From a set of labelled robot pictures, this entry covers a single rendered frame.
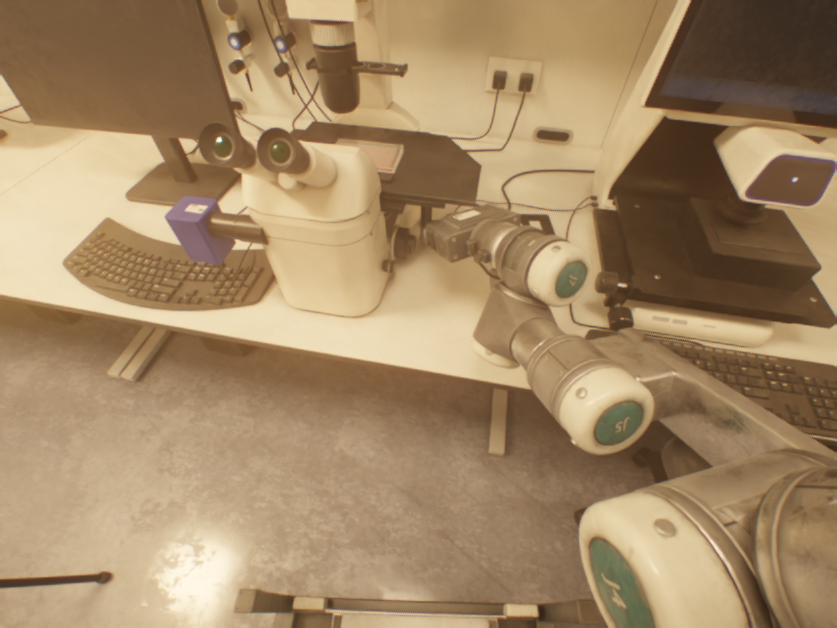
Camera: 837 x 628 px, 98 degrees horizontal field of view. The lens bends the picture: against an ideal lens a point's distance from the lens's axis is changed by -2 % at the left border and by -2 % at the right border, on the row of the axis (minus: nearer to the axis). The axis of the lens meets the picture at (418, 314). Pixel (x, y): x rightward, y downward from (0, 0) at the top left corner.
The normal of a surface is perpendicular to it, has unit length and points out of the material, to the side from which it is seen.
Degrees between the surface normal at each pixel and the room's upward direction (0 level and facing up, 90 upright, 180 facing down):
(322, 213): 50
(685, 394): 90
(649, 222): 0
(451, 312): 0
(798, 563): 84
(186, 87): 86
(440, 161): 0
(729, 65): 92
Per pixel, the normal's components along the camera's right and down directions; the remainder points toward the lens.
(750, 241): 0.01, -0.62
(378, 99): -0.18, 0.90
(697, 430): -0.98, 0.17
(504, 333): -0.90, -0.20
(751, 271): -0.20, 0.76
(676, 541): -0.06, -0.84
